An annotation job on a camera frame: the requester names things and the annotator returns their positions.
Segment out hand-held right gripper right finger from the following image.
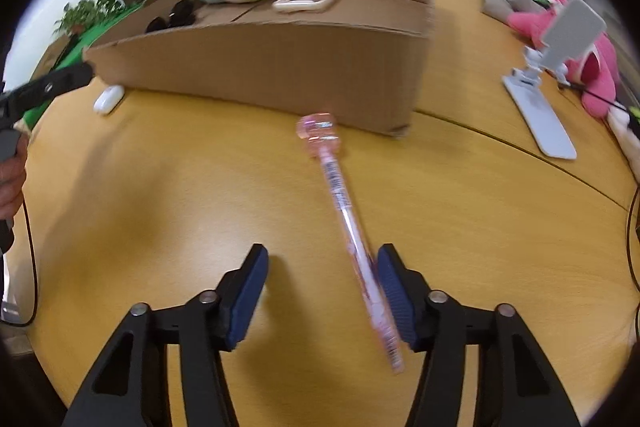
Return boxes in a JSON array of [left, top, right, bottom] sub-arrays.
[[376, 244, 583, 427]]

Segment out white phone stand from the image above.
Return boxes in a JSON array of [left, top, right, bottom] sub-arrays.
[[501, 0, 608, 160]]

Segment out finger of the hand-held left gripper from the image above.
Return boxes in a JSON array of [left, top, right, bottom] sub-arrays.
[[15, 62, 95, 108]]

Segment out white earbud case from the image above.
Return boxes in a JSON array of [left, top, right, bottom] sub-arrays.
[[93, 85, 125, 115]]

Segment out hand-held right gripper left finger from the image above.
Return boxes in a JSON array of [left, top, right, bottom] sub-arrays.
[[62, 243, 270, 427]]

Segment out person's left hand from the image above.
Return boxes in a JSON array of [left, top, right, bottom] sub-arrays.
[[0, 154, 27, 222]]

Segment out thin black cable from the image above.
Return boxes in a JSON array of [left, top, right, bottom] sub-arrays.
[[562, 81, 628, 112]]

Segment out black sunglasses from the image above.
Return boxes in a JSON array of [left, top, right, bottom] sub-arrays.
[[145, 0, 197, 34]]

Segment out small potted green plant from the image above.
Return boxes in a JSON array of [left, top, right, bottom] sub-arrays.
[[54, 0, 104, 38]]

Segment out pink pen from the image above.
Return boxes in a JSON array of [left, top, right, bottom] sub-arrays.
[[296, 111, 405, 376]]

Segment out cardboard box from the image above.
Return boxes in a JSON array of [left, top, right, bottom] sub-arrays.
[[82, 0, 440, 138]]

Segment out white cloth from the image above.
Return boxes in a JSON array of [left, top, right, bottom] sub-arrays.
[[606, 106, 640, 180]]

